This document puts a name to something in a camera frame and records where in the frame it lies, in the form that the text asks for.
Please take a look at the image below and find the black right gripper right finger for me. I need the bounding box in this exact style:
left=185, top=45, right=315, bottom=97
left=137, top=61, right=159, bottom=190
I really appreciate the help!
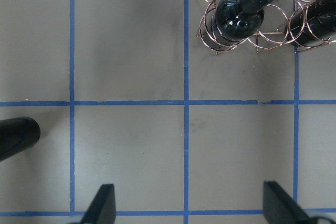
left=262, top=181, right=310, bottom=224

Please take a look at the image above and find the copper wire bottle basket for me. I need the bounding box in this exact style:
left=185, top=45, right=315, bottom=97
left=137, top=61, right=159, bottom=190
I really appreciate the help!
left=193, top=0, right=336, bottom=56

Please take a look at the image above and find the dark wine bottle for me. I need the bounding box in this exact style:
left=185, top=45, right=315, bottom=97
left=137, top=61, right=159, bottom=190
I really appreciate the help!
left=202, top=0, right=275, bottom=51
left=287, top=0, right=335, bottom=47
left=1, top=117, right=41, bottom=162

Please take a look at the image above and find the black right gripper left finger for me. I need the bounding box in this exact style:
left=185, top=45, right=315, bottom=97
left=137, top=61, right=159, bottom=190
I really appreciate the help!
left=80, top=184, right=116, bottom=224

